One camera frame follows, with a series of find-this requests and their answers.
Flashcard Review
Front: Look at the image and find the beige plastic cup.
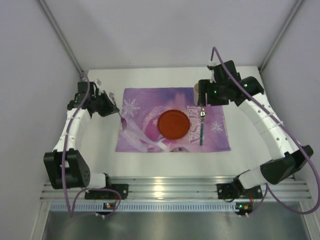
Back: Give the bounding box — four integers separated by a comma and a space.
193, 83, 199, 106

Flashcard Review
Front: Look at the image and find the pink metal fork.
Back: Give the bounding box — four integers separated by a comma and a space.
108, 91, 128, 132

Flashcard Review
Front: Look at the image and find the teal handled metal spoon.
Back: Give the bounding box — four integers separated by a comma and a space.
199, 107, 207, 146

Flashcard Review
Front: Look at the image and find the purple Elsa placemat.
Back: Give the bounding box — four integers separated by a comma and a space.
115, 87, 231, 153

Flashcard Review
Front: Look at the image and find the red round plate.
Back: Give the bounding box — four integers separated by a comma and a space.
157, 109, 190, 140

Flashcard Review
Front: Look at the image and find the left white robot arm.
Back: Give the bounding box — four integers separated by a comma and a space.
43, 80, 120, 190

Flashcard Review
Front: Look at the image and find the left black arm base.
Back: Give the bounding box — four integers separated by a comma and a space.
84, 183, 129, 200

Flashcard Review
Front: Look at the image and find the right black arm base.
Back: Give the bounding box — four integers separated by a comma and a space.
216, 183, 263, 202

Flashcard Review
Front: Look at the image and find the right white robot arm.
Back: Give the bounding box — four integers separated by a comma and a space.
197, 60, 314, 195

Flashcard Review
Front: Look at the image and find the left aluminium corner post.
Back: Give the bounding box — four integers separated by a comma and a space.
35, 0, 84, 75

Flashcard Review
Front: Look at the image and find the aluminium corner post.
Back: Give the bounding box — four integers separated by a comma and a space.
35, 0, 84, 75
258, 0, 306, 74

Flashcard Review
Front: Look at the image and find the right aluminium corner post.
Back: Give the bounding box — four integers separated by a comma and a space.
258, 0, 306, 74

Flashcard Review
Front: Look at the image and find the aluminium mounting rail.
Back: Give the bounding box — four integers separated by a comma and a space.
41, 174, 312, 201

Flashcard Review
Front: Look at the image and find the slotted grey cable duct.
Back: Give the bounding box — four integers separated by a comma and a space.
49, 201, 253, 212

